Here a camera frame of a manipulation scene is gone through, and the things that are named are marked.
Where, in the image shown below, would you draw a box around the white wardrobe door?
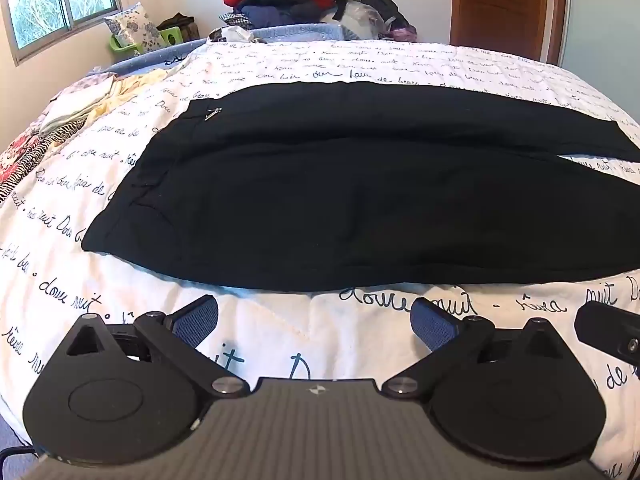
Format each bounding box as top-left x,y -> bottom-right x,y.
560,0 -> 640,121

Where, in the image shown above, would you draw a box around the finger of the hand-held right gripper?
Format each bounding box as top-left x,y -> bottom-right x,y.
574,301 -> 640,367

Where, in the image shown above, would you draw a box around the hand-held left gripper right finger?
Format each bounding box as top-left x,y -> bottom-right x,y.
381,296 -> 568,402

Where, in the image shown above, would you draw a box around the window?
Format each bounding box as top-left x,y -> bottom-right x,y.
0,0 -> 123,63

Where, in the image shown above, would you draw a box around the black pants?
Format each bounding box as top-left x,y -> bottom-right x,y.
81,80 -> 640,293

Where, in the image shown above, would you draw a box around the stack of folded cloths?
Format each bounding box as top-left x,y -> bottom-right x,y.
0,67 -> 176,201

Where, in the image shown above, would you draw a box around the black bag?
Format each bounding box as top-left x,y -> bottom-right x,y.
360,0 -> 416,36

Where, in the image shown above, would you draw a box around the wooden door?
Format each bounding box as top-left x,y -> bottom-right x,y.
449,0 -> 568,66

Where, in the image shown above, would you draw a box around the clear plastic bag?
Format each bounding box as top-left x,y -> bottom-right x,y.
340,0 -> 386,40

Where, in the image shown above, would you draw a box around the blue blanket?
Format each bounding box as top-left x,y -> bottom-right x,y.
92,22 -> 361,81

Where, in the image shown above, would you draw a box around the floral pillow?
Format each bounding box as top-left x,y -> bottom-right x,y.
104,1 -> 166,56

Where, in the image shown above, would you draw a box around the green plastic stool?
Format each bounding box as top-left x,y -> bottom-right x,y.
109,25 -> 183,56

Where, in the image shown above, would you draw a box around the dark handbag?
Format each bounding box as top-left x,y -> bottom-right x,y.
156,12 -> 197,43

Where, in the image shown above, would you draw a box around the crumpled white black cloth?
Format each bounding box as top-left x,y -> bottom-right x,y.
207,25 -> 256,44

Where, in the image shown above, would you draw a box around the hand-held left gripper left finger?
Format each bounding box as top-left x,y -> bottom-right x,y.
64,294 -> 251,402

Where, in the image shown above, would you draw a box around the white script-printed bedspread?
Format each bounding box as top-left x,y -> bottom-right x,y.
0,37 -> 640,480

